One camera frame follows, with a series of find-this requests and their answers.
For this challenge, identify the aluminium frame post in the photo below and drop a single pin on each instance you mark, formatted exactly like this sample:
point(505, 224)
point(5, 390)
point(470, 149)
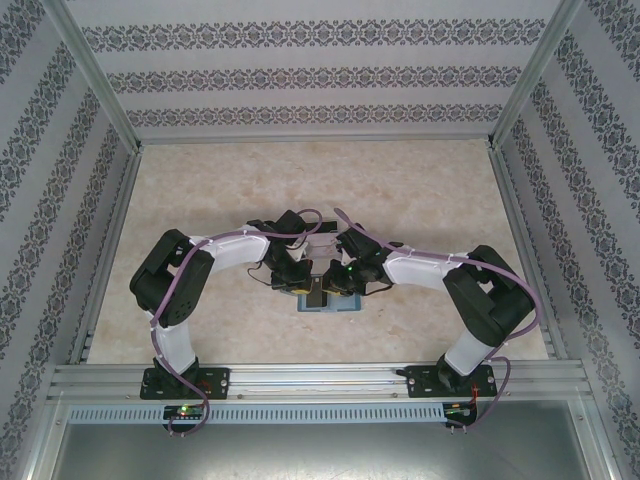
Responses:
point(537, 70)
point(90, 70)

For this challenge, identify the grey metal panel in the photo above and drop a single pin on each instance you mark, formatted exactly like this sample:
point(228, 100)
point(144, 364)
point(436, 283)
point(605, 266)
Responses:
point(320, 455)

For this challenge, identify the aluminium mounting rail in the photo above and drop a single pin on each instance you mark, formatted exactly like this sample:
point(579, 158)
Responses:
point(320, 382)

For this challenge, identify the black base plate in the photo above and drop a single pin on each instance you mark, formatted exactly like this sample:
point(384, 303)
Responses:
point(215, 382)
point(425, 382)

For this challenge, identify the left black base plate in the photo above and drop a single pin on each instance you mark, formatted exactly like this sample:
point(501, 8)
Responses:
point(215, 382)

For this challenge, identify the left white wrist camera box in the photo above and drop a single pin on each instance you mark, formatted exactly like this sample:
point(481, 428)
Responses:
point(300, 252)

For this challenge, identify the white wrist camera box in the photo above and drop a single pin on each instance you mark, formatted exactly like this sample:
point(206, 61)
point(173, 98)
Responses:
point(300, 252)
point(345, 256)

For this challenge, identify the aluminium crossbar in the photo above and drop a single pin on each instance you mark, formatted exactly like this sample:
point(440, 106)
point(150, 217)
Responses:
point(315, 140)

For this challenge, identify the aluminium side rail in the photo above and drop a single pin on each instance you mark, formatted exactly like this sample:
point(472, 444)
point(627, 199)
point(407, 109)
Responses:
point(511, 200)
point(118, 220)

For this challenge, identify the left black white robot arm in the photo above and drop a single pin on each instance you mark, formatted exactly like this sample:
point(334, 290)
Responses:
point(235, 250)

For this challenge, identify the right controller board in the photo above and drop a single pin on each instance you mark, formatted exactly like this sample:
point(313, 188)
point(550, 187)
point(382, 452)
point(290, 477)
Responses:
point(457, 411)

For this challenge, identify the teal card holder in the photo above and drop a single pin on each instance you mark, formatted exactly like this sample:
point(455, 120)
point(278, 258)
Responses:
point(345, 304)

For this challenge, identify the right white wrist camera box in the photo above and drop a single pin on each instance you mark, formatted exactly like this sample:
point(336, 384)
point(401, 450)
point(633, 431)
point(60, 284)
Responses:
point(345, 256)

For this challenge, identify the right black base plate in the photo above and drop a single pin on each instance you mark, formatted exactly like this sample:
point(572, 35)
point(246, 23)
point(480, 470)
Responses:
point(425, 382)

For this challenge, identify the left controller board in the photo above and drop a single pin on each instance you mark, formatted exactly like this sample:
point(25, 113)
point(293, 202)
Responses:
point(185, 411)

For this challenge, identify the black card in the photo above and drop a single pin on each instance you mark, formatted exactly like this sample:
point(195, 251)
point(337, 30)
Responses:
point(329, 226)
point(317, 295)

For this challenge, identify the controller board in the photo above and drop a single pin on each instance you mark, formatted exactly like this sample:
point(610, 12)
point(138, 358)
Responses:
point(457, 411)
point(185, 411)

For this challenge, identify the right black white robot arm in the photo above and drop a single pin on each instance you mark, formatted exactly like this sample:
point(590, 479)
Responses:
point(415, 267)

